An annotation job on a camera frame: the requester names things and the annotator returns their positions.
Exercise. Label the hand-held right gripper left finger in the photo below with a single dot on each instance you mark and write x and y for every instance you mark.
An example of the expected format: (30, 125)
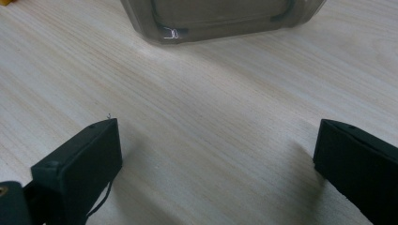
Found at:
(76, 170)

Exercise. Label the orange toy building block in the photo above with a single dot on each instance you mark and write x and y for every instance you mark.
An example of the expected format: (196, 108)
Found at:
(4, 2)

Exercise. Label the translucent grey plastic container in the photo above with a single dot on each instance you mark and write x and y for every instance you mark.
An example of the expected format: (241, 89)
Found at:
(219, 29)

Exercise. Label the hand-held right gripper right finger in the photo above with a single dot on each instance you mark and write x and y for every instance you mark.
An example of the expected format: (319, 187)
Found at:
(359, 170)

